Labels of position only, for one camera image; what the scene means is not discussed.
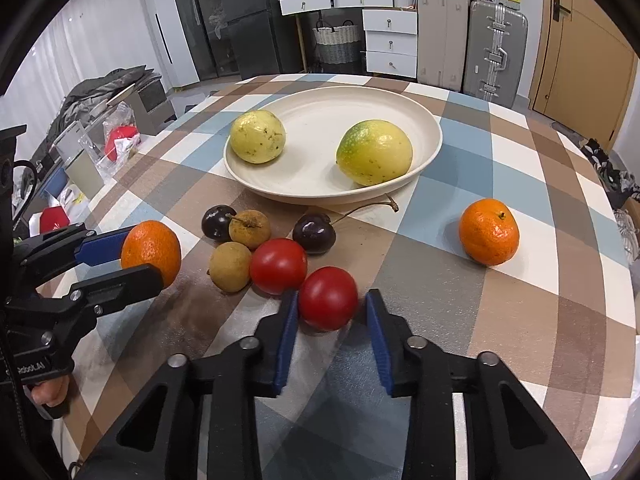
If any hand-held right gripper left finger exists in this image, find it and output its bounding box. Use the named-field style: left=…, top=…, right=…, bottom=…
left=75, top=290, right=301, bottom=480

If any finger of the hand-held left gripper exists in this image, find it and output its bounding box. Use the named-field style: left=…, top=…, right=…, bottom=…
left=14, top=223, right=133, bottom=287
left=5, top=264, right=164, bottom=318

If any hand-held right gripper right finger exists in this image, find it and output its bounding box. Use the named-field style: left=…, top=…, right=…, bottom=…
left=364, top=289, right=593, bottom=480

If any orange mandarin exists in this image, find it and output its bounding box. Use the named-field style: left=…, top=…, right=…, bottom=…
left=121, top=220, right=182, bottom=289
left=458, top=198, right=521, bottom=267

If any red tomato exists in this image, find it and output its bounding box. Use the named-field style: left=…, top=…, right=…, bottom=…
left=249, top=238, right=308, bottom=296
left=298, top=266, right=359, bottom=332

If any dark cherry with stem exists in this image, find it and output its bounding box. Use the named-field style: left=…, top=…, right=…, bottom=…
left=292, top=195, right=400, bottom=255

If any cream round plate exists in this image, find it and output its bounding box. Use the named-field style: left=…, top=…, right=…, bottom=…
left=223, top=85, right=444, bottom=206

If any person's left hand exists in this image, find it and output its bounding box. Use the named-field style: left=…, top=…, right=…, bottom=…
left=29, top=375, right=70, bottom=409

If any red packet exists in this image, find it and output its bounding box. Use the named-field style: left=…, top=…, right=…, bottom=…
left=39, top=205, right=71, bottom=233

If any plaid tablecloth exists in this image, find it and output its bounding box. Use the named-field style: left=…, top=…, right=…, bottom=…
left=37, top=74, right=637, bottom=480

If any clear plastic bag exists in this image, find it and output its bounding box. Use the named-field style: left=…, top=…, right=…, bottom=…
left=97, top=102, right=143, bottom=167

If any grey cardboard box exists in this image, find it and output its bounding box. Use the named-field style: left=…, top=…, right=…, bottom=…
left=134, top=80, right=177, bottom=136

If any black jacket pile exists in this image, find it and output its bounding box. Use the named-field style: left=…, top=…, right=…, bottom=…
left=50, top=66, right=163, bottom=146

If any yellow-green guava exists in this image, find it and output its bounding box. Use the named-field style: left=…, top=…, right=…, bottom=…
left=229, top=109, right=287, bottom=165

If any green yellow passion fruit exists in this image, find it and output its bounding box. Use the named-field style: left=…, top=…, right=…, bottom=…
left=335, top=120, right=414, bottom=187

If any white curtain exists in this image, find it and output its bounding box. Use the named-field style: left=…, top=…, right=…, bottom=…
left=5, top=0, right=201, bottom=98

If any dark glass cabinet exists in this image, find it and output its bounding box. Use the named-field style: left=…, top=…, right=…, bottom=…
left=166, top=0, right=306, bottom=81

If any floral cloth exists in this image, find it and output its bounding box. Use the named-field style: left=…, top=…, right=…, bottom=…
left=582, top=137, right=640, bottom=206

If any woven basket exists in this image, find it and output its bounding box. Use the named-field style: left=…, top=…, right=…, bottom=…
left=313, top=20, right=362, bottom=74

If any white drawer cabinet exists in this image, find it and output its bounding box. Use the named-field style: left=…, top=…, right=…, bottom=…
left=279, top=0, right=418, bottom=79

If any silver suitcase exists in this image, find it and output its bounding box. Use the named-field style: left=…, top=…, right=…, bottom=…
left=462, top=0, right=529, bottom=108

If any beige suitcase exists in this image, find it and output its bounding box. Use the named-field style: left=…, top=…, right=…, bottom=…
left=416, top=0, right=471, bottom=92

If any wooden door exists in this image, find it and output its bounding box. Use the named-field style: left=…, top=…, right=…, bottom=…
left=528, top=0, right=638, bottom=151

